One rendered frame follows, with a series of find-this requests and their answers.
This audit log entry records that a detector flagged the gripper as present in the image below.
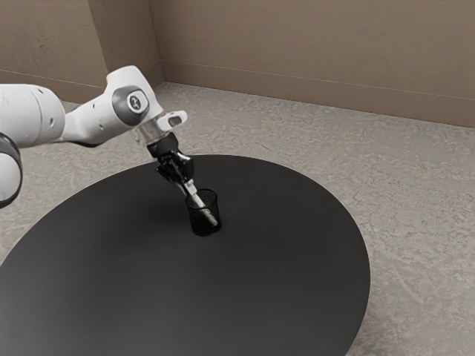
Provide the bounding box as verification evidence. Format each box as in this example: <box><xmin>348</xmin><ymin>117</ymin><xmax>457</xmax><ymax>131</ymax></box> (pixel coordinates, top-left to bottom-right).
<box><xmin>146</xmin><ymin>133</ymin><xmax>196</xmax><ymax>186</ymax></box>

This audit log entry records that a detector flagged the white pen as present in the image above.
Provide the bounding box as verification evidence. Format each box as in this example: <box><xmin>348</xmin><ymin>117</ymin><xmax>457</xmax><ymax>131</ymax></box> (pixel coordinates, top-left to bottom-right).
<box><xmin>182</xmin><ymin>179</ymin><xmax>221</xmax><ymax>228</ymax></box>

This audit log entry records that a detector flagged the black mesh pen holder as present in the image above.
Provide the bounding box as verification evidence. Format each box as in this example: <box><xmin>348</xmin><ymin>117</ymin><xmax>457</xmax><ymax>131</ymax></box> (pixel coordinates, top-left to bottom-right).
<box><xmin>184</xmin><ymin>187</ymin><xmax>224</xmax><ymax>237</ymax></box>

